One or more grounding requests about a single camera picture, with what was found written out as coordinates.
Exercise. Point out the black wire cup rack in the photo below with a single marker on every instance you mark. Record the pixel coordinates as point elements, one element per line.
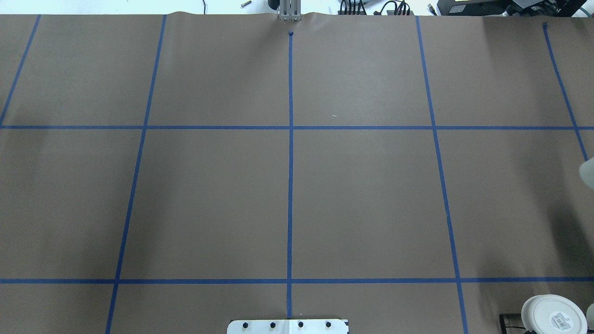
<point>512,324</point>

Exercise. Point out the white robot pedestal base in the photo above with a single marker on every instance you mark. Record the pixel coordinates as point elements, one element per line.
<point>289,326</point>

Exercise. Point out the brown paper table cover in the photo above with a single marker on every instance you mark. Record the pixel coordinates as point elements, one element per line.
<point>168,174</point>

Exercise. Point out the white cup on wire rack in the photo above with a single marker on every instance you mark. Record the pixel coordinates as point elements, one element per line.
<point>553,314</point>

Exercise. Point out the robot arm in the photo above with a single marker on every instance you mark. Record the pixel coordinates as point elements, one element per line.
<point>586,173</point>

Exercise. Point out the aluminium frame post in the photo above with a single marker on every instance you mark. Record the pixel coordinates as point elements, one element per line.
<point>290,10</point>

